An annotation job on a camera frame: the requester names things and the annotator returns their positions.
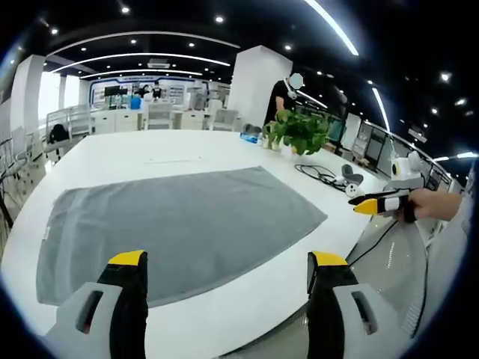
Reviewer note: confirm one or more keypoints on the green potted plant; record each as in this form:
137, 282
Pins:
303, 131

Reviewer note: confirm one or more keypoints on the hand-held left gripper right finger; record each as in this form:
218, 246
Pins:
337, 318

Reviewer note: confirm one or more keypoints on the white and grey device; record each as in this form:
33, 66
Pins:
353, 179

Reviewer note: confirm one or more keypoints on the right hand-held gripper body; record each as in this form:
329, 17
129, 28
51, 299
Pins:
406, 172

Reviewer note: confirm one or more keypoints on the blue water jug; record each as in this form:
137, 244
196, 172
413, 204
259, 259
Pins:
135, 102

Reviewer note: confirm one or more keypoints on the white table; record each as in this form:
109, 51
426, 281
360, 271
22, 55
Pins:
179, 149

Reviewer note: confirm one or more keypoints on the person's right hand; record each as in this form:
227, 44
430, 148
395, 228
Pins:
436, 203

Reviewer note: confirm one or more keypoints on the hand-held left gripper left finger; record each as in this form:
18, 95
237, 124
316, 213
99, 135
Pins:
95, 318

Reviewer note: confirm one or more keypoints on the grey towel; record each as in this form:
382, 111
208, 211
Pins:
179, 224

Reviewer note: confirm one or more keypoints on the teal monitor screen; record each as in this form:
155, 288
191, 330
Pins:
337, 130

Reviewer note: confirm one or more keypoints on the black backpack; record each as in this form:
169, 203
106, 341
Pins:
59, 134

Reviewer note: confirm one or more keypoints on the white mesh chair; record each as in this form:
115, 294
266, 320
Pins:
225, 120
159, 116
80, 119

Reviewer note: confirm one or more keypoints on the blue packet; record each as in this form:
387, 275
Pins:
250, 135

